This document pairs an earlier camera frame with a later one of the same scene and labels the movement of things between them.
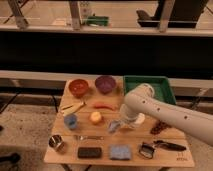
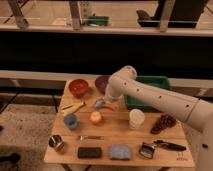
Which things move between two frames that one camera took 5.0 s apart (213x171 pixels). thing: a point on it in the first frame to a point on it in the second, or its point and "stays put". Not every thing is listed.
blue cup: x=70 y=121 stays put
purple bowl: x=105 y=84 stays put
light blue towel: x=115 y=125 to x=99 y=103
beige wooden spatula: x=70 y=108 stays put
